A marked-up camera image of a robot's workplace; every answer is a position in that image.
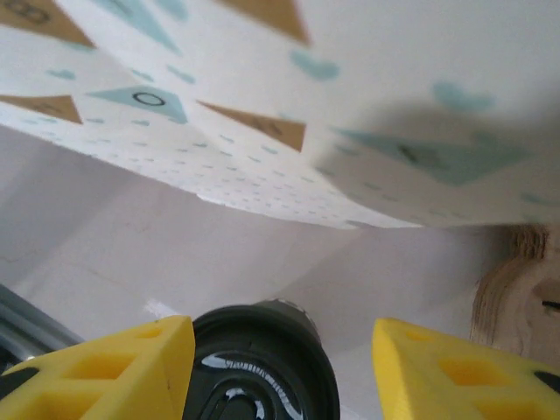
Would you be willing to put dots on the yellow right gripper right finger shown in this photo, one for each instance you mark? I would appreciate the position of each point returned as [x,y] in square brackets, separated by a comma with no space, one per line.
[459,376]

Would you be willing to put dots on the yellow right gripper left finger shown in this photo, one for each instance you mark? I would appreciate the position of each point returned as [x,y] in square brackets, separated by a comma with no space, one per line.
[87,376]

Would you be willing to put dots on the coffee cup with black lid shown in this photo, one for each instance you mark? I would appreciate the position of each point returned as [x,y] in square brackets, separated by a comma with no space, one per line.
[262,350]

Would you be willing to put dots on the white patterned paper gift bag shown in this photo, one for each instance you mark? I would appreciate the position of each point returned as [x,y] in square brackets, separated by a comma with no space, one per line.
[262,87]

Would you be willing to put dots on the round wooden bowl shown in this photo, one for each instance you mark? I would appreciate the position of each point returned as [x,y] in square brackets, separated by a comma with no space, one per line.
[512,306]

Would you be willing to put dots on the aluminium mounting rail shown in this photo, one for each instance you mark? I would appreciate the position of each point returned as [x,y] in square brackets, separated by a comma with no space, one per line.
[30,324]

